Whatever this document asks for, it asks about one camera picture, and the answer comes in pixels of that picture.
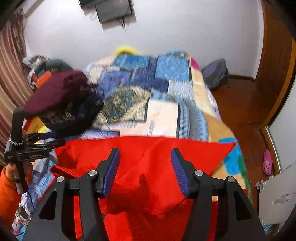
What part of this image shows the dark grey garment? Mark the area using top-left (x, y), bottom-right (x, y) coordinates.
top-left (45, 59), bottom-right (73, 71)

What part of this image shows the brown wooden door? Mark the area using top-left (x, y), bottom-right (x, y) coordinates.
top-left (254, 0), bottom-right (295, 109)

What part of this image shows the folded maroon garment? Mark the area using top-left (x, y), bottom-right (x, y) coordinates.
top-left (23, 71), bottom-right (93, 120)

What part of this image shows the yellow plush object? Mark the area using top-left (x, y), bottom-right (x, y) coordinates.
top-left (113, 45), bottom-right (139, 56)

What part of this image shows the grey backpack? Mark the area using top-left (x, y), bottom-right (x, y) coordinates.
top-left (201, 58), bottom-right (229, 91)

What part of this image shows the brown striped curtain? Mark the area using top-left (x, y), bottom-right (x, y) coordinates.
top-left (0, 11), bottom-right (35, 167)

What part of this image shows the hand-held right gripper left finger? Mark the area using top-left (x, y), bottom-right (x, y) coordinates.
top-left (23, 148), bottom-right (121, 241)

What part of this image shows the pink slipper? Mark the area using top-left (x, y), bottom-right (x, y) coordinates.
top-left (263, 149), bottom-right (274, 176)

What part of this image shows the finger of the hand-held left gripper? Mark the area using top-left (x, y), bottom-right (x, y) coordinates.
top-left (24, 132), bottom-right (56, 144)
top-left (30, 138), bottom-right (66, 149)

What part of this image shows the orange box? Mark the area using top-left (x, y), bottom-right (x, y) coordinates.
top-left (32, 71), bottom-right (52, 87)

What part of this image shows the black wall television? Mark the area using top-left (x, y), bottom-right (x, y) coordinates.
top-left (79, 0), bottom-right (102, 10)

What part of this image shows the folded dark patterned garment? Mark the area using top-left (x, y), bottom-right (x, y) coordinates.
top-left (38, 93), bottom-right (104, 137)

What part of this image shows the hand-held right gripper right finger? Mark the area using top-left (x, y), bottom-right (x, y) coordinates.
top-left (171, 148), bottom-right (266, 241)

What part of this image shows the person's left hand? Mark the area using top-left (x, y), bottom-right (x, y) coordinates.
top-left (6, 161), bottom-right (34, 186)

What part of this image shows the red zip jacket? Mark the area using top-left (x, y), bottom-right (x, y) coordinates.
top-left (50, 136), bottom-right (236, 241)

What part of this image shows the wooden wardrobe with white doors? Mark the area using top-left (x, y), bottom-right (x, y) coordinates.
top-left (260, 39), bottom-right (296, 174)

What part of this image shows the person's left forearm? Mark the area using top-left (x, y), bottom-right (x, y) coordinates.
top-left (0, 167), bottom-right (22, 232)

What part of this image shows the small black wall monitor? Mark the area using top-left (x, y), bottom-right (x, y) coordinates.
top-left (95, 0), bottom-right (134, 24)

